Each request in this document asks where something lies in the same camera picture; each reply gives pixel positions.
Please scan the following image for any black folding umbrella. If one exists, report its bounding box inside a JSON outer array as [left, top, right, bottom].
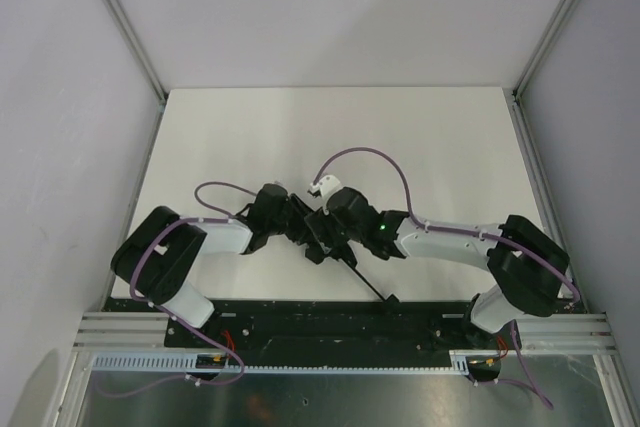
[[304, 230, 397, 303]]

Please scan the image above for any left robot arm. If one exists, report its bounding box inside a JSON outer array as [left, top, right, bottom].
[[110, 183, 325, 328]]

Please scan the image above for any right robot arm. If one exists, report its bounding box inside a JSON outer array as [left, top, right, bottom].
[[322, 187, 569, 334]]

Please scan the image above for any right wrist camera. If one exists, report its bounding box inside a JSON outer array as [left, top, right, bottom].
[[308, 174, 343, 213]]

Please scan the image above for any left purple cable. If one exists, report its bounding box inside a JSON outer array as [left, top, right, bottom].
[[128, 180, 261, 378]]

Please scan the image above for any purple cable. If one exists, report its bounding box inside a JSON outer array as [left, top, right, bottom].
[[128, 180, 261, 378], [311, 146, 581, 409]]

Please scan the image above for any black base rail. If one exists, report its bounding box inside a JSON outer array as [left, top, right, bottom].
[[104, 296, 521, 367]]

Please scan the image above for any grey cable duct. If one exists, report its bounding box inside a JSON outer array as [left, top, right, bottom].
[[91, 352, 497, 376]]

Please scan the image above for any right aluminium frame post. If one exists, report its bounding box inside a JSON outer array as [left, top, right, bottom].
[[514, 0, 611, 98]]

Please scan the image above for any aluminium frame post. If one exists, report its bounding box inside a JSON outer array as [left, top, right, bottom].
[[102, 0, 168, 105], [514, 0, 611, 98]]

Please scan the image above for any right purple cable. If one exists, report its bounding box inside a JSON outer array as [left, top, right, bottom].
[[311, 146, 581, 409]]

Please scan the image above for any left aluminium frame post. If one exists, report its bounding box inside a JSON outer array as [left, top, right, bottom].
[[102, 0, 168, 105]]

